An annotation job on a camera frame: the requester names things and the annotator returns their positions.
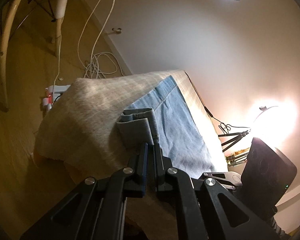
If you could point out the large silver tripod legs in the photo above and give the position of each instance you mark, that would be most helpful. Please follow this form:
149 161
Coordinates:
237 157

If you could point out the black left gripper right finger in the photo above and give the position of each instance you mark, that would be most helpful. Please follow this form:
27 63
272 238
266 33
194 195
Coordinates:
205 209

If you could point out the light blue denim pants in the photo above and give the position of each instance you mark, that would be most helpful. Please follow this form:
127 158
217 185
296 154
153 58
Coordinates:
163 117

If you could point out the metal door stopper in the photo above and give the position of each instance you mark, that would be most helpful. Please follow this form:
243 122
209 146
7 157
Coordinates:
117 30

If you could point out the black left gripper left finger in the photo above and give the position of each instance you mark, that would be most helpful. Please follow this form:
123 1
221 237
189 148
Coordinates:
94 209

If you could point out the small black tripod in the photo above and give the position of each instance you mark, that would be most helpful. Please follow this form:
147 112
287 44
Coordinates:
233 138

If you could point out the white power strip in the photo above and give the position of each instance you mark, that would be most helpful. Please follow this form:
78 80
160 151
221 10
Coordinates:
53 93

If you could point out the beige plaid bed blanket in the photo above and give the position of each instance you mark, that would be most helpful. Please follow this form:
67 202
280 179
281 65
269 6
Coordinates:
81 131

